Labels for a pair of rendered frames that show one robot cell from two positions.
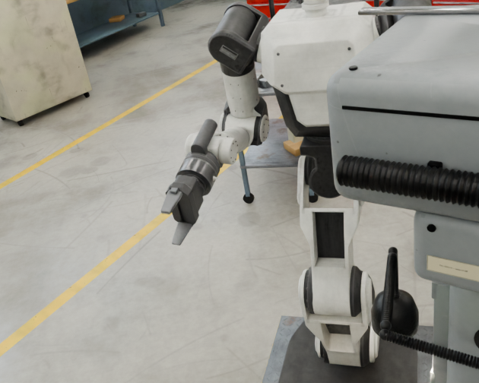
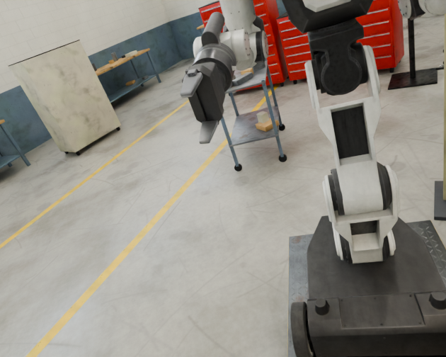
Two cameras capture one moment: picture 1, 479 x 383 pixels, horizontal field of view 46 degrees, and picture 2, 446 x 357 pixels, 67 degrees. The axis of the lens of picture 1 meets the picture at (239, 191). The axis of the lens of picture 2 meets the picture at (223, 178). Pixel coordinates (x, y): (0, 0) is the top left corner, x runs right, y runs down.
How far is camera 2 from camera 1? 0.68 m
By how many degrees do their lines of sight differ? 1
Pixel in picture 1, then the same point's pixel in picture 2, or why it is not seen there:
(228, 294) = (238, 233)
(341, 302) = (373, 196)
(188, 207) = (211, 95)
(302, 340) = (318, 250)
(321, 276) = (348, 173)
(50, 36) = (88, 93)
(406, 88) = not seen: outside the picture
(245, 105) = (243, 19)
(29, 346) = (99, 297)
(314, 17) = not seen: outside the picture
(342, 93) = not seen: outside the picture
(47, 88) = (91, 127)
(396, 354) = (405, 246)
